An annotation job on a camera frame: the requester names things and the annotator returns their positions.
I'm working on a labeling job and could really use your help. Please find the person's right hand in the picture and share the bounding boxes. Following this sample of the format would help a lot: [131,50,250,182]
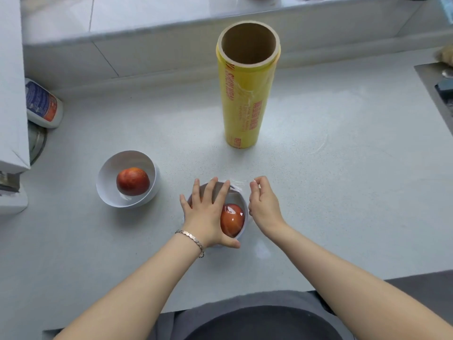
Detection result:
[248,176,287,238]

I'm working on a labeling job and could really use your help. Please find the person's left hand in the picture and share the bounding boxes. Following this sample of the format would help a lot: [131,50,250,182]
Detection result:
[176,177,241,250]

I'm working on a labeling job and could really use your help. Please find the white bowl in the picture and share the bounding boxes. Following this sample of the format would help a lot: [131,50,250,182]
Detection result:
[184,180,249,249]
[96,150,160,209]

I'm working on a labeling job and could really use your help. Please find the clear cling film sheet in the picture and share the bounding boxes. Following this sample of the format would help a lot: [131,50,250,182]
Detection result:
[182,177,256,249]

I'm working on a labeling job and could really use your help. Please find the yellow plastic wrap roll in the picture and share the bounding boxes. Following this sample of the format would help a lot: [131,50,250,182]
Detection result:
[216,20,281,150]

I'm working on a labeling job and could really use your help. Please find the person's left forearm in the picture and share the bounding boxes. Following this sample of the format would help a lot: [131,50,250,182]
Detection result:
[53,232,204,340]

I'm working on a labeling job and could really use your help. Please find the person's right forearm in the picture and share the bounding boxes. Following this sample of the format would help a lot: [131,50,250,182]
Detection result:
[269,222,453,340]

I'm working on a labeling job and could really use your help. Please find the grey shirt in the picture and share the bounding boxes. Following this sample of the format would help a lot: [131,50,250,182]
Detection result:
[148,290,354,340]

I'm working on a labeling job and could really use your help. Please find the white appliance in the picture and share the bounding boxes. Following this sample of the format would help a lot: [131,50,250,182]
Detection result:
[0,171,29,215]

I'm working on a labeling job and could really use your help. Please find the white bottle blue orange label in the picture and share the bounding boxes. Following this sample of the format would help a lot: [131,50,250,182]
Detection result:
[25,77,64,129]

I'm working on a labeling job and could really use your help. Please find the steel sink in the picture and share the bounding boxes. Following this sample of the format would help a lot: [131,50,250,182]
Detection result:
[414,61,453,136]

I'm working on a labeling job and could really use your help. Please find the dark blue sink tray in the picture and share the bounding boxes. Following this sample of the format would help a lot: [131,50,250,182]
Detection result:
[435,78,453,104]

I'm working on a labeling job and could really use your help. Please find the white open window sash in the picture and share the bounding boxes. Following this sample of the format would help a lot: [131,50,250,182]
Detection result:
[0,0,31,174]

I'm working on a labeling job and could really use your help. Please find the dry brown husk scraps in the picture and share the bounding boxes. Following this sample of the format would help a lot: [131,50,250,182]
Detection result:
[437,44,453,65]

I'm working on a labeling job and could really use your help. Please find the silver link bracelet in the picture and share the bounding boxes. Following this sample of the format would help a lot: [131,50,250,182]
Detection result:
[175,229,205,259]

